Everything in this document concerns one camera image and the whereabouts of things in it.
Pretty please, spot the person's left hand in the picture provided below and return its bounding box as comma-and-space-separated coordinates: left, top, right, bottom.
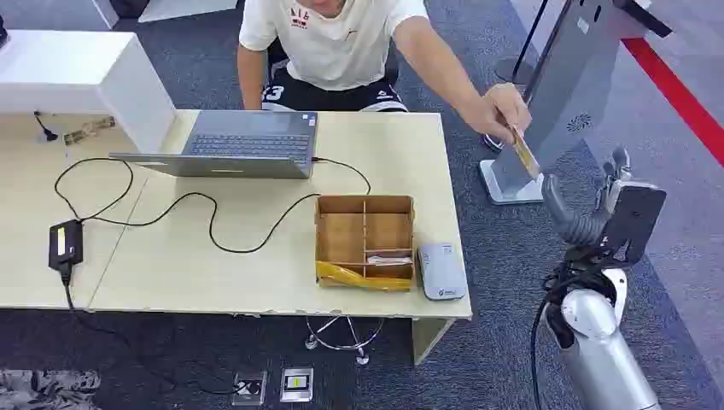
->
460, 83, 534, 146

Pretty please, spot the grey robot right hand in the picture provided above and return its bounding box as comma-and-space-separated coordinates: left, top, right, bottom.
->
540, 147, 668, 267

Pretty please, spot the yellow card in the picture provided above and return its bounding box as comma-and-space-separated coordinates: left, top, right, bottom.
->
511, 126, 542, 182

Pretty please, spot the black pole stand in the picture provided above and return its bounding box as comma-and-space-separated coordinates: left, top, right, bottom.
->
493, 0, 551, 86

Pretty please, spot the grey kiosk stand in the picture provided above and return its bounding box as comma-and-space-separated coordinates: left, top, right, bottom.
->
479, 0, 674, 207

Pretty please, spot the grey card reader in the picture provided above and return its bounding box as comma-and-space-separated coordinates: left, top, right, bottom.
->
416, 243, 469, 302

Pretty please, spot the person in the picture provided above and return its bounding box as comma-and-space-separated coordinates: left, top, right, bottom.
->
236, 0, 534, 146

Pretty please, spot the wooden card box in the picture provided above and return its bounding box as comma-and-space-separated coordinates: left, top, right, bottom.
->
313, 194, 417, 294

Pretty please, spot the yellow tape strip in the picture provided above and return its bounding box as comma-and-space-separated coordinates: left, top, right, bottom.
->
316, 261, 413, 293

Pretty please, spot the grey laptop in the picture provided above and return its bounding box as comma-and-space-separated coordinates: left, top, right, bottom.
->
108, 109, 319, 180

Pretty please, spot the metal chair base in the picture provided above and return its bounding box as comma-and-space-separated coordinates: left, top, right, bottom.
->
303, 316, 386, 366

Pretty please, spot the floor socket with closed lid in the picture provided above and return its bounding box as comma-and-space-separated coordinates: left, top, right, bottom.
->
279, 366, 315, 404

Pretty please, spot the pale wooden desk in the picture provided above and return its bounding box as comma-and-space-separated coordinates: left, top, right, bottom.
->
88, 109, 474, 366
0, 110, 186, 311

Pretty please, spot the floor socket with plug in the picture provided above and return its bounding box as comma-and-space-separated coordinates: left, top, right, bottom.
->
231, 371, 269, 407

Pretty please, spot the brown patterned strip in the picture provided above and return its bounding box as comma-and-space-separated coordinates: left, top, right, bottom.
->
62, 115, 118, 147

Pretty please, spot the white cabinet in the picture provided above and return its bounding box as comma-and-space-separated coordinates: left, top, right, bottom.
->
0, 29, 178, 155

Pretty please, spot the black power adapter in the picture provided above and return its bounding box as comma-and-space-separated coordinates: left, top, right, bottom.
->
48, 219, 85, 272

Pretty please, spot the grey patterned cloth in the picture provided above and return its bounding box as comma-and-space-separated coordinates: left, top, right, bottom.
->
0, 368, 103, 410

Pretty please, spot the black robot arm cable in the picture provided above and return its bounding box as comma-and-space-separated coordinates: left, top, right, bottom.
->
529, 249, 619, 410

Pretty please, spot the black laptop power cable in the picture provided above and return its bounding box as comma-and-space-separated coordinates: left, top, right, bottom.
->
54, 156, 373, 255

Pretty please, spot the black mains cable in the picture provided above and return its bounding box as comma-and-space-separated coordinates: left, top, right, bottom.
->
58, 266, 251, 397

